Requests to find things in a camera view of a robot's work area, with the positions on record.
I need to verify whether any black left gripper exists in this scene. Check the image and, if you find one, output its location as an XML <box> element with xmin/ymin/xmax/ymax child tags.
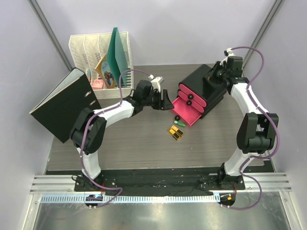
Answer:
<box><xmin>143</xmin><ymin>89</ymin><xmax>174</xmax><ymax>111</ymax></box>

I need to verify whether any black drawer organizer box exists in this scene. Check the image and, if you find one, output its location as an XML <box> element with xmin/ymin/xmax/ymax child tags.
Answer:
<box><xmin>179</xmin><ymin>64</ymin><xmax>226</xmax><ymax>119</ymax></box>

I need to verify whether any pink bottom drawer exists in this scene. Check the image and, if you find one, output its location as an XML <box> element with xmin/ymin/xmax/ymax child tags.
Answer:
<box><xmin>171</xmin><ymin>97</ymin><xmax>202</xmax><ymax>127</ymax></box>

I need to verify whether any pink drawer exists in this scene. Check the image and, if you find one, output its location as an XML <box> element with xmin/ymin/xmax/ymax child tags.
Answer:
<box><xmin>171</xmin><ymin>97</ymin><xmax>202</xmax><ymax>127</ymax></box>
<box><xmin>178</xmin><ymin>89</ymin><xmax>205</xmax><ymax>113</ymax></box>
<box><xmin>179</xmin><ymin>83</ymin><xmax>207</xmax><ymax>107</ymax></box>

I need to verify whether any black top drawer knob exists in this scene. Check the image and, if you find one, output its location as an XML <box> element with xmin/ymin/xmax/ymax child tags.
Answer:
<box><xmin>188</xmin><ymin>94</ymin><xmax>194</xmax><ymax>100</ymax></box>

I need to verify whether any pink top drawer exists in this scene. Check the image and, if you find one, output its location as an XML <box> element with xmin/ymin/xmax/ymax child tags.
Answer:
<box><xmin>179</xmin><ymin>83</ymin><xmax>207</xmax><ymax>107</ymax></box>

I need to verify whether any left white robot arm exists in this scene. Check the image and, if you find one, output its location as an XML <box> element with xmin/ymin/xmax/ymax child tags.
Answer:
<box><xmin>70</xmin><ymin>77</ymin><xmax>174</xmax><ymax>191</ymax></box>

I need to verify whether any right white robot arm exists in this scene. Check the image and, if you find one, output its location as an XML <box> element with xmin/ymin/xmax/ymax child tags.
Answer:
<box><xmin>209</xmin><ymin>56</ymin><xmax>279</xmax><ymax>189</ymax></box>

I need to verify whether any green lip balm tube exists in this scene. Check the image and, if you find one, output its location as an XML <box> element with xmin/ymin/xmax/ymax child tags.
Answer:
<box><xmin>174</xmin><ymin>120</ymin><xmax>187</xmax><ymax>127</ymax></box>

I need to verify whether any gold lipstick case left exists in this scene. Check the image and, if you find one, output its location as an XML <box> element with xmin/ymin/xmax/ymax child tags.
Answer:
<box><xmin>168</xmin><ymin>127</ymin><xmax>180</xmax><ymax>139</ymax></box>

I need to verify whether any green plastic folder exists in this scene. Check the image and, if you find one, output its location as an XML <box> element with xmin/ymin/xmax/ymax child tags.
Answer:
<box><xmin>106</xmin><ymin>27</ymin><xmax>128</xmax><ymax>86</ymax></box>

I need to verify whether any pink sticky note pad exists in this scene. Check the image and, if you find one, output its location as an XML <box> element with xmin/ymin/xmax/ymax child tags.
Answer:
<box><xmin>92</xmin><ymin>79</ymin><xmax>104</xmax><ymax>90</ymax></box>

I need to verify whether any colourful picture booklet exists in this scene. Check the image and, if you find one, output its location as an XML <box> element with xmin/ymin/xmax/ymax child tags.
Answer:
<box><xmin>95</xmin><ymin>54</ymin><xmax>117</xmax><ymax>89</ymax></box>

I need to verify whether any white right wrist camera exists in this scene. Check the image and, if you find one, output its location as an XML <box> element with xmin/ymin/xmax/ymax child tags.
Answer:
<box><xmin>224</xmin><ymin>48</ymin><xmax>236</xmax><ymax>57</ymax></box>

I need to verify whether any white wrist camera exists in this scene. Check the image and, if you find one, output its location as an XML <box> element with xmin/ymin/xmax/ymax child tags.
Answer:
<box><xmin>224</xmin><ymin>48</ymin><xmax>236</xmax><ymax>57</ymax></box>
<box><xmin>148</xmin><ymin>75</ymin><xmax>164</xmax><ymax>92</ymax></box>

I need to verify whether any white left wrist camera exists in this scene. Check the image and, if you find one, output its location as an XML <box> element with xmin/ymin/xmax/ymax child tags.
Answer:
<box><xmin>148</xmin><ymin>75</ymin><xmax>164</xmax><ymax>92</ymax></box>

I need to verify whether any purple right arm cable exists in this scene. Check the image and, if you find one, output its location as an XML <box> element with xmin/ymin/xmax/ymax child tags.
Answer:
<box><xmin>225</xmin><ymin>46</ymin><xmax>281</xmax><ymax>209</ymax></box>

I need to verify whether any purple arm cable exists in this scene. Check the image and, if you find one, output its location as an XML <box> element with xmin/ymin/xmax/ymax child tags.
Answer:
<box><xmin>79</xmin><ymin>69</ymin><xmax>154</xmax><ymax>208</ymax></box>
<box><xmin>225</xmin><ymin>46</ymin><xmax>281</xmax><ymax>209</ymax></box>

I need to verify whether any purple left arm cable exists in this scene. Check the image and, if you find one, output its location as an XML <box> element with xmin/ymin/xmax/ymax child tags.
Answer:
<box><xmin>79</xmin><ymin>69</ymin><xmax>154</xmax><ymax>208</ymax></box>

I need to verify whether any black ring binder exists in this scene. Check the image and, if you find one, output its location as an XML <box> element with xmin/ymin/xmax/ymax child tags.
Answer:
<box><xmin>30</xmin><ymin>68</ymin><xmax>101</xmax><ymax>143</ymax></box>

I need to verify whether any aluminium rail frame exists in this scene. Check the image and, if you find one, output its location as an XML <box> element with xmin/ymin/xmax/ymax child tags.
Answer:
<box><xmin>23</xmin><ymin>168</ymin><xmax>302</xmax><ymax>230</ymax></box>

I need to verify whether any white slotted cable duct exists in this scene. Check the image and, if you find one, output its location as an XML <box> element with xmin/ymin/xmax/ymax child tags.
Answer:
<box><xmin>40</xmin><ymin>193</ymin><xmax>220</xmax><ymax>204</ymax></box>

